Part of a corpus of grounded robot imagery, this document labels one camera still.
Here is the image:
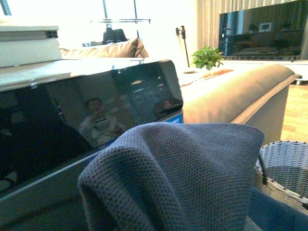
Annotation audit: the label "brown grey sofa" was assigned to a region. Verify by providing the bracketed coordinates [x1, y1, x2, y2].
[58, 38, 296, 148]

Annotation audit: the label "upright stick vacuum cleaner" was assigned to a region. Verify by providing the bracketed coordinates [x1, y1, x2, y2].
[175, 26, 190, 67]

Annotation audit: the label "metal clothes rack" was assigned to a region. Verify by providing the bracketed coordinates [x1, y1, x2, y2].
[82, 0, 151, 47]

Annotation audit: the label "green potted plant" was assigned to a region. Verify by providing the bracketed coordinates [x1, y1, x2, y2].
[192, 46, 225, 70]

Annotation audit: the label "white stacked boards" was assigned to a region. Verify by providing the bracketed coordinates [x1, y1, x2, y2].
[0, 16, 62, 67]

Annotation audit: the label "dark navy cloth garment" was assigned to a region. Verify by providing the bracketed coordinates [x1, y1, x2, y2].
[78, 122, 308, 231]

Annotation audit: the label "large flat television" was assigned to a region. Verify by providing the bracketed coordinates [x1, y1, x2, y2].
[218, 0, 308, 61]

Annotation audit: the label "woven laundry basket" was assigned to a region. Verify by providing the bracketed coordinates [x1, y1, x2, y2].
[254, 141, 308, 215]

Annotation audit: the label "dark grey washing machine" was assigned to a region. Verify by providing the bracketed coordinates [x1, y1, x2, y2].
[0, 58, 183, 231]

